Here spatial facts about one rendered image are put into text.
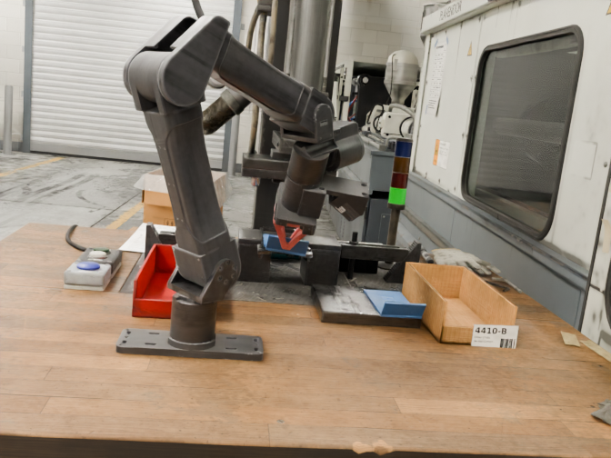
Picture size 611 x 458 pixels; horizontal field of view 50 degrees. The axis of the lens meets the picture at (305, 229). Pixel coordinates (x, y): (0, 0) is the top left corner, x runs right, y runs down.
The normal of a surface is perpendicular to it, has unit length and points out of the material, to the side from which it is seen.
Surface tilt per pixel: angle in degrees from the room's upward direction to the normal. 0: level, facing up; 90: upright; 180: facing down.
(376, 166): 90
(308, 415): 0
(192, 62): 90
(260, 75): 87
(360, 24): 90
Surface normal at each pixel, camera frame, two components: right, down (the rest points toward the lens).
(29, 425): 0.10, -0.98
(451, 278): 0.10, 0.20
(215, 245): 0.66, 0.23
